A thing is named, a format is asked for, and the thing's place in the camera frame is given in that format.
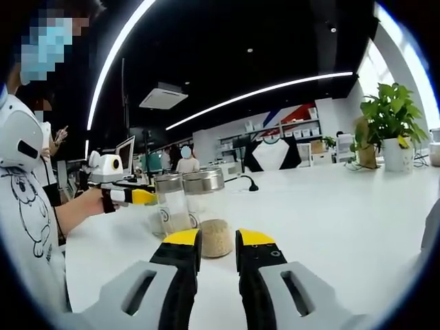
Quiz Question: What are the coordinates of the black and white shirt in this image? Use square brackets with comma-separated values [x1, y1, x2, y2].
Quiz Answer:
[244, 135, 303, 172]

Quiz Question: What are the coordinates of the small glass seasoning bottle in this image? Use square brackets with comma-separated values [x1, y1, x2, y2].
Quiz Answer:
[148, 202, 164, 238]

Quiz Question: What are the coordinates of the white laptop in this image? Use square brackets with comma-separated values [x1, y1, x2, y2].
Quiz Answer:
[115, 135, 138, 179]

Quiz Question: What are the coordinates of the white worn device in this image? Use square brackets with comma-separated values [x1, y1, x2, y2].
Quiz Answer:
[0, 94, 45, 169]

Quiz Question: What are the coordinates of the ceiling light strip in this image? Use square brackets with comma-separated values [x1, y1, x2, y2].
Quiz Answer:
[85, 0, 156, 131]
[166, 71, 354, 131]

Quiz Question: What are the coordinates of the black cable with plug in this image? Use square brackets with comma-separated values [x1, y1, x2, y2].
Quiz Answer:
[225, 174, 261, 194]

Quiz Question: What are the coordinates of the green plant in white pot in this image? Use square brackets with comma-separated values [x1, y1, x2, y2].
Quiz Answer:
[350, 82, 429, 173]

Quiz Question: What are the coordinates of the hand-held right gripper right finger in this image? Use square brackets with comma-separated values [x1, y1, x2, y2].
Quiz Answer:
[234, 228, 372, 330]

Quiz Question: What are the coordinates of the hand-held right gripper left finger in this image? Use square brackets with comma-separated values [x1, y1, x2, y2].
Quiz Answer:
[80, 228, 204, 330]

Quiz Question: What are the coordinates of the ceiling air conditioner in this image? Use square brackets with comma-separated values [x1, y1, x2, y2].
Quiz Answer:
[139, 82, 189, 110]

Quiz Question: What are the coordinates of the tall white-filled seasoning bottle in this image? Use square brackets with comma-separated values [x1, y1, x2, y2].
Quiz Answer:
[153, 173, 193, 238]

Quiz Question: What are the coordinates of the tall brown-filled seasoning bottle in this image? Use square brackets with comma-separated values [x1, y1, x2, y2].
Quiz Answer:
[195, 167, 234, 259]

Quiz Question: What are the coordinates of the person's left hand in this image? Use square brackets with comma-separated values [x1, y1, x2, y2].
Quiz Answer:
[78, 188, 104, 216]

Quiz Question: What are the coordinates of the black pole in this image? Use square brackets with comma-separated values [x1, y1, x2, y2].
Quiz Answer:
[120, 57, 133, 138]

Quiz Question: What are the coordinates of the medium glass seasoning bottle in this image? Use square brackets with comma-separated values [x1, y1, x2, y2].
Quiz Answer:
[181, 170, 207, 230]

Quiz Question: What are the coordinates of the shelf of white storage boxes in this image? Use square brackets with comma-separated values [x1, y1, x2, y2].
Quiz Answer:
[218, 108, 322, 152]

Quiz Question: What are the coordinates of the white office chair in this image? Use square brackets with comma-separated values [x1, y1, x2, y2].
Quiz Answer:
[335, 133, 357, 162]

